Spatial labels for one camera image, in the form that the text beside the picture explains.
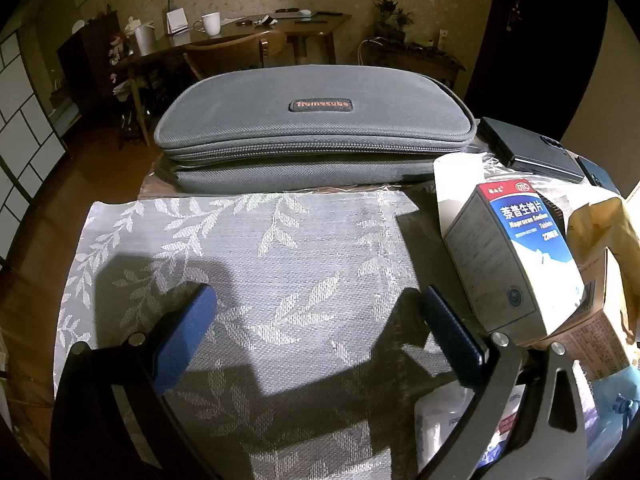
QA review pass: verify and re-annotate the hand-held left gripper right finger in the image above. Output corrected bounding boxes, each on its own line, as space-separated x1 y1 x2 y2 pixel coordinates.
417 285 588 480

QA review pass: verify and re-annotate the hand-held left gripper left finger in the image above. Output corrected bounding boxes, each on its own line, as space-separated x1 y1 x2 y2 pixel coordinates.
50 282 221 480

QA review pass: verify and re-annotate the yellow paper bag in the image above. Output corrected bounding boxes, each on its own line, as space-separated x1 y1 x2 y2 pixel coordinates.
567 195 640 346

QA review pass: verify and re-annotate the white blue medicine box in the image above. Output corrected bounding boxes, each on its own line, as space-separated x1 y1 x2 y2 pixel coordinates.
443 179 587 347

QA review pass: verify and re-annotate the grey leaf-pattern placemat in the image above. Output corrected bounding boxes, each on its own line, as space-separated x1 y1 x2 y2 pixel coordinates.
54 190 481 480

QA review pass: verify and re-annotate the brown cardboard box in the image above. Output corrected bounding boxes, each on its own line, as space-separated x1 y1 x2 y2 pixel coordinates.
535 250 633 383

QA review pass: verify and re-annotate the light blue plastic bag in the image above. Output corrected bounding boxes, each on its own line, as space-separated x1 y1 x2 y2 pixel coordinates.
585 365 640 461

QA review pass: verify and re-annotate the dark blue phone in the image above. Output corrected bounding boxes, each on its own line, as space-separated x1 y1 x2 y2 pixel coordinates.
575 155 621 196

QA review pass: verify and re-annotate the grey zip fabric case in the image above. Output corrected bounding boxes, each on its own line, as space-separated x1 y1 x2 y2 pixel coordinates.
154 64 477 195

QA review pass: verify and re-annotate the paper sliding door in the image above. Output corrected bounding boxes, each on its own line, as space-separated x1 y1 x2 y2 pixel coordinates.
0 30 68 261

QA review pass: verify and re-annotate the wooden side table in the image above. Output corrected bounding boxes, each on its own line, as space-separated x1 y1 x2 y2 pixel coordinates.
359 40 466 91

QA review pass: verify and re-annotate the dark wooden cabinet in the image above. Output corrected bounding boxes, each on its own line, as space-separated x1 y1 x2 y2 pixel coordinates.
55 10 126 126

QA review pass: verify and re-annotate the wooden chair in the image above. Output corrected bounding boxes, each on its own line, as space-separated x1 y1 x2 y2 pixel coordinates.
182 30 287 81

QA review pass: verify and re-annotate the white pitcher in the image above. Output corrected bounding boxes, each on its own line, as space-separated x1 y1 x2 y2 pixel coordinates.
134 22 157 56

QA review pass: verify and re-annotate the wooden dining table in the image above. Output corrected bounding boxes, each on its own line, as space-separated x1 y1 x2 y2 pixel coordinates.
114 12 352 148

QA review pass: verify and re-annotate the white mug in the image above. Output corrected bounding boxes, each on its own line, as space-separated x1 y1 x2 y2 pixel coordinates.
193 12 222 37

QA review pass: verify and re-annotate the white card stand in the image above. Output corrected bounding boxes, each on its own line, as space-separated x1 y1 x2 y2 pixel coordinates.
166 8 190 36

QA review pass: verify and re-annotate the potted plant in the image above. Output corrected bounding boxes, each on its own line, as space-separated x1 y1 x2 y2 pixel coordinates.
374 0 415 43

